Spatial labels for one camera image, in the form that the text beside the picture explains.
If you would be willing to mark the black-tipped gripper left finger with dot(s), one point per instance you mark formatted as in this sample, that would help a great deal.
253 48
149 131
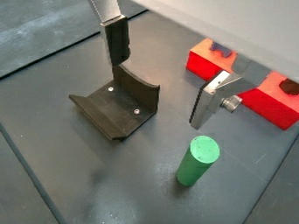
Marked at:
114 27

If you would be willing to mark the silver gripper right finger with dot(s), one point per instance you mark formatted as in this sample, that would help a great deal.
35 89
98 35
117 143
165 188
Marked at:
219 93

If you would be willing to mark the green round cylinder peg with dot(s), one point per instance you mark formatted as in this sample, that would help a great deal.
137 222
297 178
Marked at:
201 156

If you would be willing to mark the red peg board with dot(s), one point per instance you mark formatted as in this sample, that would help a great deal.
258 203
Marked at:
267 99

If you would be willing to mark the black curved holder stand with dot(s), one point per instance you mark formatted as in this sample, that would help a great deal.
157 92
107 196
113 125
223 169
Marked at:
122 105

